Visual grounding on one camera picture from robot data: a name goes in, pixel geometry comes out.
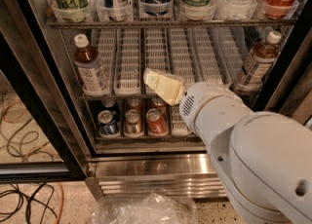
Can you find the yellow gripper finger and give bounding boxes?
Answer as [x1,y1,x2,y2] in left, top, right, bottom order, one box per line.
[143,68,185,105]

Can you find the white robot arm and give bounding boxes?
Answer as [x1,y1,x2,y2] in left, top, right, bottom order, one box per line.
[143,68,312,224]

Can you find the red can front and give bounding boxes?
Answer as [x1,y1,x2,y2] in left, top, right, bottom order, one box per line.
[146,108,168,135]

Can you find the gold can front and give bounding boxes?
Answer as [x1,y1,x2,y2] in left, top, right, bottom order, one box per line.
[125,110,143,135]

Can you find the blue pepsi can front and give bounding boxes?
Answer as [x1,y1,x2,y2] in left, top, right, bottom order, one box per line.
[97,110,119,135]

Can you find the stainless steel fridge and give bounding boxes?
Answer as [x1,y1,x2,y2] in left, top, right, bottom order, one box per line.
[1,0,311,199]

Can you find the left tea bottle white cap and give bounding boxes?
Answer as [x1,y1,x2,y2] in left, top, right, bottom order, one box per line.
[74,34,108,96]

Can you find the tea bottle white cap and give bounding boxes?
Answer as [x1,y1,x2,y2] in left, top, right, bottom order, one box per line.
[74,34,108,96]
[234,30,282,93]

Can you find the right tea bottle white cap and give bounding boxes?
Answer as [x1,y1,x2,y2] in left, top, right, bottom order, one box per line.
[234,30,282,93]

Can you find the clear plastic bin with bag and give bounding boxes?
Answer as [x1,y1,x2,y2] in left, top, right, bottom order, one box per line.
[92,193,198,224]

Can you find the orange floor cable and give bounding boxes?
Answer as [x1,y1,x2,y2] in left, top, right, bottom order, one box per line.
[54,182,65,224]

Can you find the black floor cables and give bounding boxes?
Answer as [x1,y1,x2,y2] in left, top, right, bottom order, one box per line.
[0,182,59,224]

